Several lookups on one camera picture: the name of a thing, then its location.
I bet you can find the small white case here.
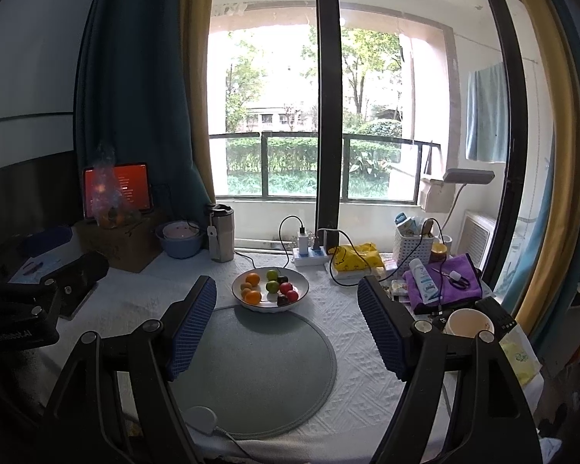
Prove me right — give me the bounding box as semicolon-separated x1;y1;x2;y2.
435;271;471;292

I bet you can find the white foam box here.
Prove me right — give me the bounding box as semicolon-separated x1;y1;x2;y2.
331;263;387;287

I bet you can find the white printed packet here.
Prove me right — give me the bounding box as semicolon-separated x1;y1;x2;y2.
387;278;411;303

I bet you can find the thin black cable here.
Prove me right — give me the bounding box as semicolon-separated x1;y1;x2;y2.
233;249;271;264

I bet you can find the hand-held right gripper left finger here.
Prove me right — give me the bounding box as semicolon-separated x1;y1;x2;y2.
39;275;218;464

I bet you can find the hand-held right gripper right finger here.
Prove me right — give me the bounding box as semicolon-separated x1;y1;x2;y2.
357;275;544;464

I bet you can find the grey round mat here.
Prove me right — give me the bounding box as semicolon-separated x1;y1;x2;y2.
171;304;338;440

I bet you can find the yellow plastic bag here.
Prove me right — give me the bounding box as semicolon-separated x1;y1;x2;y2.
328;242;385;272

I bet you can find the yellow curtain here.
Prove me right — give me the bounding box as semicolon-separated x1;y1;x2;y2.
500;0;580;334
179;0;218;208

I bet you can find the white notebook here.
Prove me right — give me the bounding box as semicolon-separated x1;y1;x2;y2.
7;255;97;321

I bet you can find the tablet with red screen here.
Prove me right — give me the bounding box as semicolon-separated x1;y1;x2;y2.
82;163;153;220

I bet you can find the white charging puck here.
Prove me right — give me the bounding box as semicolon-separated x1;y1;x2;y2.
186;406;252;450

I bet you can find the white radiator cover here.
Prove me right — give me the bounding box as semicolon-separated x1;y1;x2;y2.
459;210;498;271

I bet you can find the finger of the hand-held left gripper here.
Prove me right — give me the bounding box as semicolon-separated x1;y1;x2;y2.
29;251;110;322
0;226;74;277

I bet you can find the white plate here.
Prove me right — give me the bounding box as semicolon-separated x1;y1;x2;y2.
231;267;311;313

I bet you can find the white power strip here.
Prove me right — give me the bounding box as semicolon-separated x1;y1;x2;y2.
292;246;330;268

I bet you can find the blue and white carton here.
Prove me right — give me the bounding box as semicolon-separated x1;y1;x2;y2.
395;213;419;237

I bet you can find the black charger cable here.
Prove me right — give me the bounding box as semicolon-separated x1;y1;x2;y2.
278;215;306;268
316;227;382;287

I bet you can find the white spray bottle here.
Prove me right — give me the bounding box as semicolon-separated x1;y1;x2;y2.
410;258;443;304

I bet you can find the black window post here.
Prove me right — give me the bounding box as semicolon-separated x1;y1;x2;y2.
314;0;344;247

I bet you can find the pale yellow packet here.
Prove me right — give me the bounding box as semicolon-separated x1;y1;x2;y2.
499;321;542;387

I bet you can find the white perforated basket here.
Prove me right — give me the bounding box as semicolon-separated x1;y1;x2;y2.
393;226;446;276

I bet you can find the light blue hanging towel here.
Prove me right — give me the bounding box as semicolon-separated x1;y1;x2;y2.
465;63;508;162

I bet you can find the balcony railing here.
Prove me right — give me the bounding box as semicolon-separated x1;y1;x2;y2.
209;131;443;204

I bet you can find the blue bowl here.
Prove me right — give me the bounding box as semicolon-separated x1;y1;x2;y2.
155;221;205;259

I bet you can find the steel tumbler with strap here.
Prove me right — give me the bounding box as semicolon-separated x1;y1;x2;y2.
205;203;236;263

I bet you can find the brown cardboard box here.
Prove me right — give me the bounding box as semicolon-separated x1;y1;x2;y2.
72;213;167;274

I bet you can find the black device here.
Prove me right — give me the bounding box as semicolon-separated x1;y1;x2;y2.
474;297;519;332

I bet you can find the white mug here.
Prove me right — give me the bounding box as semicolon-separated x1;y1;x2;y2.
444;308;495;344

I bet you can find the grey desk lamp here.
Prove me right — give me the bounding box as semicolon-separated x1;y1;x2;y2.
435;168;496;242

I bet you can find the purple cloth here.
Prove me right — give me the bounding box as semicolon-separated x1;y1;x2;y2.
401;252;484;315

